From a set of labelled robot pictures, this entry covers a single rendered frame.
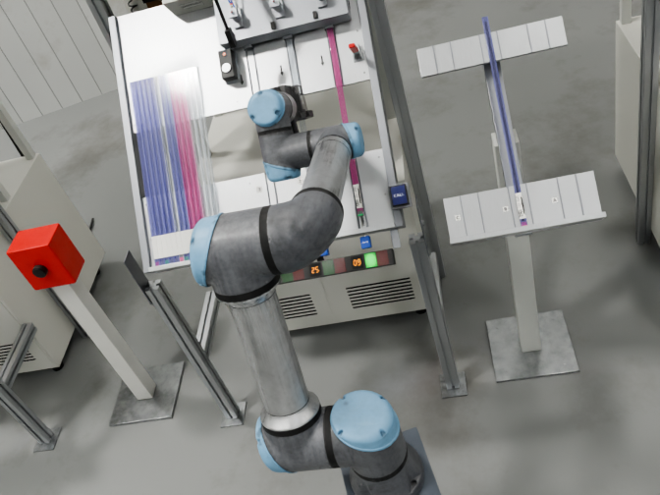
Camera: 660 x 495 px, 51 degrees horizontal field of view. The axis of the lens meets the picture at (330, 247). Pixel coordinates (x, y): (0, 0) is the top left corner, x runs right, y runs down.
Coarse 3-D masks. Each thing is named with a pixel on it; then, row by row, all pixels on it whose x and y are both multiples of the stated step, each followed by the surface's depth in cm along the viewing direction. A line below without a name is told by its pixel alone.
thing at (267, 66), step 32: (352, 0) 177; (128, 32) 190; (160, 32) 188; (192, 32) 186; (320, 32) 178; (352, 32) 176; (128, 64) 189; (160, 64) 187; (192, 64) 185; (256, 64) 181; (288, 64) 179; (320, 64) 178; (352, 64) 176; (128, 96) 189; (224, 96) 183
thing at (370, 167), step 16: (368, 160) 174; (256, 176) 180; (304, 176) 177; (368, 176) 174; (384, 176) 173; (224, 192) 181; (240, 192) 180; (256, 192) 180; (272, 192) 179; (288, 192) 178; (352, 192) 174; (368, 192) 173; (384, 192) 172; (144, 208) 186; (224, 208) 181; (240, 208) 180; (352, 208) 174; (368, 208) 173; (384, 208) 172; (352, 224) 174; (368, 224) 173
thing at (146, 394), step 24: (24, 240) 201; (48, 240) 197; (24, 264) 201; (48, 264) 201; (72, 264) 205; (72, 288) 210; (72, 312) 217; (96, 312) 221; (96, 336) 225; (120, 336) 233; (120, 360) 233; (144, 384) 243; (168, 384) 250; (120, 408) 248; (144, 408) 245; (168, 408) 242
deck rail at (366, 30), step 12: (360, 0) 175; (360, 12) 175; (360, 24) 175; (372, 36) 179; (372, 48) 174; (372, 60) 174; (372, 72) 173; (372, 84) 173; (384, 108) 176; (384, 120) 172; (384, 132) 172; (384, 144) 172; (384, 156) 172; (396, 180) 173; (396, 216) 170
